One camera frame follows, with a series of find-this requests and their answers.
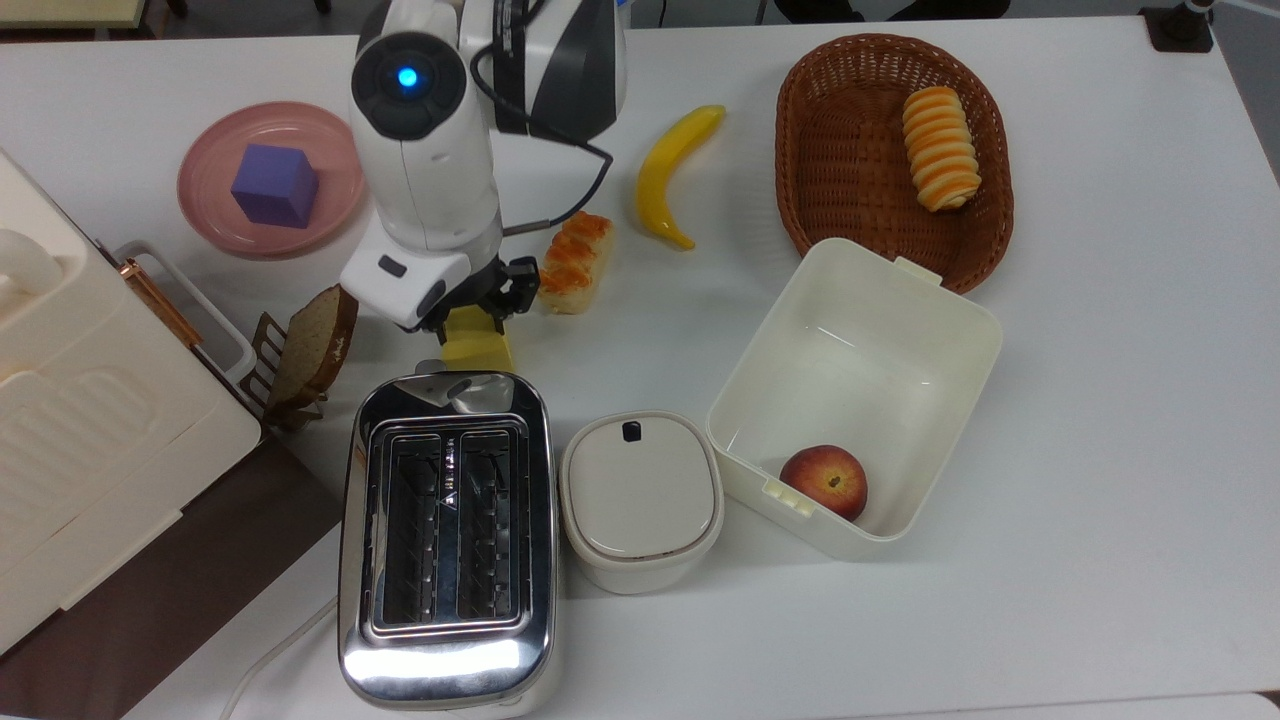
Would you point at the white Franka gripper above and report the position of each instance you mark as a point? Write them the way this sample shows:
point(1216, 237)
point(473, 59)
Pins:
point(400, 285)

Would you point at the yellow cube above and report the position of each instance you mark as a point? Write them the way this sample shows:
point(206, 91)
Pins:
point(480, 345)

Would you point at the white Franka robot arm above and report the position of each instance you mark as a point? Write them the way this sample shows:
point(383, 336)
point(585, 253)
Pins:
point(430, 170)

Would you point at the purple cube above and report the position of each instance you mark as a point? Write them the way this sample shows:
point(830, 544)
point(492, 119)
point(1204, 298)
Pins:
point(275, 187)

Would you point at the orange glazed bread loaf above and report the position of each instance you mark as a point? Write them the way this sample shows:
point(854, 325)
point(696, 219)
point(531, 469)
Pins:
point(577, 265)

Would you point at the brown bread slice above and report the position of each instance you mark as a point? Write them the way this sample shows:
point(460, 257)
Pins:
point(315, 345)

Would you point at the brown metal toast rack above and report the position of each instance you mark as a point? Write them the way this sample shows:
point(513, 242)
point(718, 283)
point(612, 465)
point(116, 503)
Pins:
point(264, 355)

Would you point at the yellow banana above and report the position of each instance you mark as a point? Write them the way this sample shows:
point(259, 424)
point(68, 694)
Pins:
point(660, 175)

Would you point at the cream lidded pot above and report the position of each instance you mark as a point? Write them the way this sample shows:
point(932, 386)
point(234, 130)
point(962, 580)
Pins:
point(640, 495)

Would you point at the pink plate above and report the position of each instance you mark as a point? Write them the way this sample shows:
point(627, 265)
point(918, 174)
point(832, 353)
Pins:
point(215, 150)

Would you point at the chrome two-slot toaster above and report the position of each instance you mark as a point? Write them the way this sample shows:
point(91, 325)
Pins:
point(450, 665)

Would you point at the cream plastic open box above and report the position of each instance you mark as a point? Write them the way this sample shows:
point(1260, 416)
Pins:
point(850, 340)

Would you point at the red peach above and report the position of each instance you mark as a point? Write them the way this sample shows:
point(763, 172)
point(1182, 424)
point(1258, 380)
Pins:
point(824, 482)

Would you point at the brown wicker basket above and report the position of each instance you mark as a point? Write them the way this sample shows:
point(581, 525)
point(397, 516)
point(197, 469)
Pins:
point(850, 150)

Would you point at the cream bread box appliance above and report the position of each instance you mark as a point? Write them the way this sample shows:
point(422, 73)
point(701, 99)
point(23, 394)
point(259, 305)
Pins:
point(90, 430)

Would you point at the black stand base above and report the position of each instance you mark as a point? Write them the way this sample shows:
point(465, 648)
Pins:
point(820, 10)

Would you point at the striped spiral bread roll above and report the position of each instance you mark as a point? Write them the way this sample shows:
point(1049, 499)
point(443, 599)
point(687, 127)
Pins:
point(940, 150)

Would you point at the pale yellow side table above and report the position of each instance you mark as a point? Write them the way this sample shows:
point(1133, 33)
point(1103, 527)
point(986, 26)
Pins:
point(60, 10)

